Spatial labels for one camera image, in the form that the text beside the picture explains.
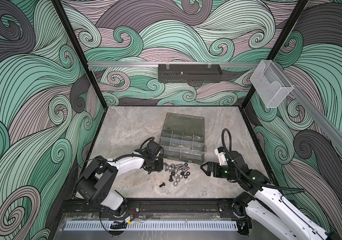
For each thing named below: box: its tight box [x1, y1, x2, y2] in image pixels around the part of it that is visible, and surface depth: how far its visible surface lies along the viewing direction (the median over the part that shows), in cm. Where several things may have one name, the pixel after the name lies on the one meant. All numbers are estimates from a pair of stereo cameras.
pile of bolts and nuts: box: [163, 162, 191, 187], surface depth 87 cm
